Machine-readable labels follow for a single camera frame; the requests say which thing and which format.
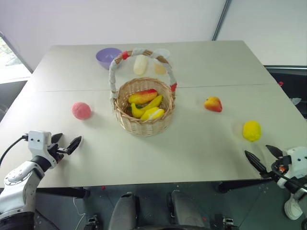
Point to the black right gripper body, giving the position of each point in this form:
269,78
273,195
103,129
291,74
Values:
281,166

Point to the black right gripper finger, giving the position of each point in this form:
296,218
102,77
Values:
257,164
275,151

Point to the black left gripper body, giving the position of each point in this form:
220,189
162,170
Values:
55,152

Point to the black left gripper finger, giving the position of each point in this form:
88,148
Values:
57,138
74,145

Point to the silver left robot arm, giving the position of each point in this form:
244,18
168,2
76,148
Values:
16,184

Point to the pink round fruit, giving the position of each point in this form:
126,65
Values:
81,110

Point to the yellow and white fruit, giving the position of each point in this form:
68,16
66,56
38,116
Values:
153,113

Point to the yellow lemon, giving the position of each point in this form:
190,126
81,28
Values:
251,131

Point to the black table leg bar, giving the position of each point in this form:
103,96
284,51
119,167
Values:
62,192

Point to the small white object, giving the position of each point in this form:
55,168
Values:
296,100

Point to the small red object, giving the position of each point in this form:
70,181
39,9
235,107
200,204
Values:
280,83

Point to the black furniture beside table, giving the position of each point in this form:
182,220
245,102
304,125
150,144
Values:
291,81

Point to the red orange peach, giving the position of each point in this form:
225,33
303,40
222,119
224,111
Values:
213,104

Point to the yellow banana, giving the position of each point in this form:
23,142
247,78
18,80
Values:
144,109

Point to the dark rounded grey shape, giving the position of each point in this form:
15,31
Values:
185,210
123,213

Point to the red yellow mango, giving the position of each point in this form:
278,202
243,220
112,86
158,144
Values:
142,95

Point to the purple plastic bowl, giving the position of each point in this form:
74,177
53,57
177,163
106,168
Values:
105,58

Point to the cream white cylinder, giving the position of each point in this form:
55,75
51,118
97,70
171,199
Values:
140,65

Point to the clear cup with orange content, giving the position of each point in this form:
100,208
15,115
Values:
160,68

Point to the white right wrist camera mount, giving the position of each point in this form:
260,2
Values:
297,160

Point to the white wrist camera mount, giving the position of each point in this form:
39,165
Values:
297,160
38,142

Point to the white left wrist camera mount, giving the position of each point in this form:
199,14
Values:
38,142

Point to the window with dark frame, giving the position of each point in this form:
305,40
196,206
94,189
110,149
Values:
9,57

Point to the grey metal wall post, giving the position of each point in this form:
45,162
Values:
221,20

